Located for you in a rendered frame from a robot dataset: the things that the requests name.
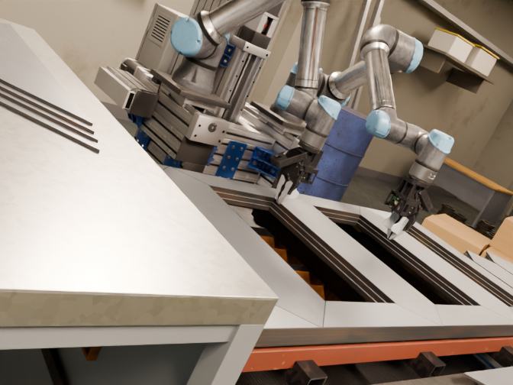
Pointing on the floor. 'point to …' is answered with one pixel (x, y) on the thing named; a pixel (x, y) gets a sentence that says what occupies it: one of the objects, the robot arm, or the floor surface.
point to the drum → (340, 156)
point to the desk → (473, 190)
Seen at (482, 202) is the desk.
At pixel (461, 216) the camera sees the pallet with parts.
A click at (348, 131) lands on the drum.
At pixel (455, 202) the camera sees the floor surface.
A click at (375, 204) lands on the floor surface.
